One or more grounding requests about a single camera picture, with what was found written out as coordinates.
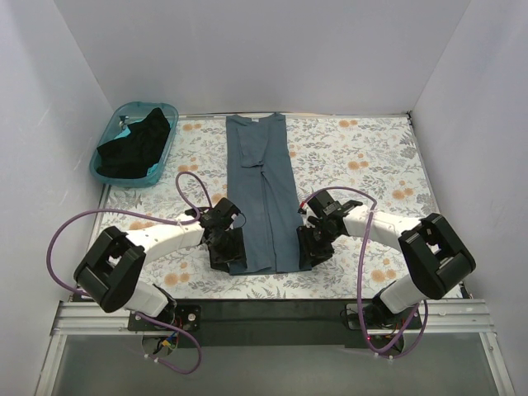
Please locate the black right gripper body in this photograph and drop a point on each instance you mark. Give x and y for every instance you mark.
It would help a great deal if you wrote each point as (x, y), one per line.
(312, 248)

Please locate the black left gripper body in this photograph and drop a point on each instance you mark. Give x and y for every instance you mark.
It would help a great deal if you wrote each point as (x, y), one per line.
(230, 254)

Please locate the blue-grey t shirt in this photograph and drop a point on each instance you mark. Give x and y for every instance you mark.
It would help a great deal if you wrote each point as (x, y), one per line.
(261, 184)

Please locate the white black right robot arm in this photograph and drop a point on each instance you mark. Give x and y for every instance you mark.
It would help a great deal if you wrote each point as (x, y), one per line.
(436, 258)

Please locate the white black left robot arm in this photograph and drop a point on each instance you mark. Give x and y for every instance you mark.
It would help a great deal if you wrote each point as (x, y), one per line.
(110, 271)

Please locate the floral table mat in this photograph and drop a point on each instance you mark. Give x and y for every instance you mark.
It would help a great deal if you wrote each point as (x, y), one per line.
(372, 160)

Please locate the teal cloth in bin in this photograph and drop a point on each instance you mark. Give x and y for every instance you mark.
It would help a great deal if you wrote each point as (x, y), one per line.
(154, 170)

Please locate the black t shirt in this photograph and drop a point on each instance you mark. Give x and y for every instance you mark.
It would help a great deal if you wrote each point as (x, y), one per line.
(140, 146)

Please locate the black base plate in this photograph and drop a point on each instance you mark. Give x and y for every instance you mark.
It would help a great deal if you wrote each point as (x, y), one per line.
(269, 322)

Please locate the aluminium frame rail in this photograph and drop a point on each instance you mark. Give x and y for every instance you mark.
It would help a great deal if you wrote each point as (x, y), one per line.
(445, 316)

